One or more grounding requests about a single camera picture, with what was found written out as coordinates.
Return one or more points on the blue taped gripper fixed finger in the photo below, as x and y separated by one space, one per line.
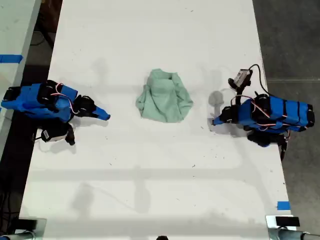
102 112
219 119

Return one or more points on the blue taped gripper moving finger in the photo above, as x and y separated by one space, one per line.
219 123
101 117

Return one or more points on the pale green T-shirt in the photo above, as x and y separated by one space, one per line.
163 100

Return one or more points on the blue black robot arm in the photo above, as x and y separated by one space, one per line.
287 115
32 103

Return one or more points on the long blue tape strip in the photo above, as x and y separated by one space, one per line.
10 58

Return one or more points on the short blue tape strip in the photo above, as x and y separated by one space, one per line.
283 205

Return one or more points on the white side table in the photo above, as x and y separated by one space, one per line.
15 25

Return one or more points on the grey metal clamp plate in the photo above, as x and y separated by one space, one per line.
270 221
42 225

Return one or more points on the small black box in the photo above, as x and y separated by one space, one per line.
26 223
287 221

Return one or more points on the small black round object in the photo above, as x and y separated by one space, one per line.
162 238

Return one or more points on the grey metal tube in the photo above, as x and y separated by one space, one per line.
292 235
17 236

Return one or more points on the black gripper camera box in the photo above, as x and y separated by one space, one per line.
56 133
241 78

